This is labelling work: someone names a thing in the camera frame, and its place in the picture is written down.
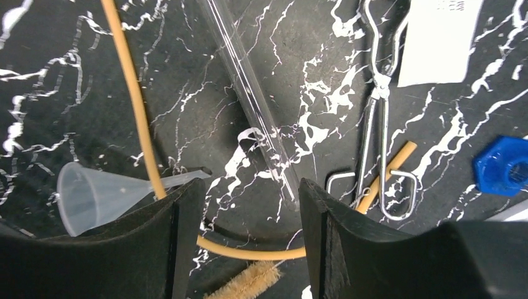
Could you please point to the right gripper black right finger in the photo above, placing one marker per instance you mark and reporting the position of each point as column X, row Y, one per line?
column 352, row 256

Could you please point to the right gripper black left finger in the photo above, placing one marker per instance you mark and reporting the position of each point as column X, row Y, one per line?
column 144, row 254

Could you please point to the clear plastic funnel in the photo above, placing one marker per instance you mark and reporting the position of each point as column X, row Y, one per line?
column 89, row 198

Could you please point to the tan rubber tube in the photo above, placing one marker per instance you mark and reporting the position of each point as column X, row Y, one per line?
column 127, row 65

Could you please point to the blue cylinder base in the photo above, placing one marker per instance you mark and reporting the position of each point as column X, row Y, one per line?
column 501, row 168

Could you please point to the clear glass graduated cylinder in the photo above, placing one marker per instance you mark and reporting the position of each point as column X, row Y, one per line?
column 252, row 99

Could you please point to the tan test tube brush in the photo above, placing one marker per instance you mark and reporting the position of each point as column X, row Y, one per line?
column 250, row 283

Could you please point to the white paper packet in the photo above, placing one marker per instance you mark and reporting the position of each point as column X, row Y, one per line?
column 438, row 41

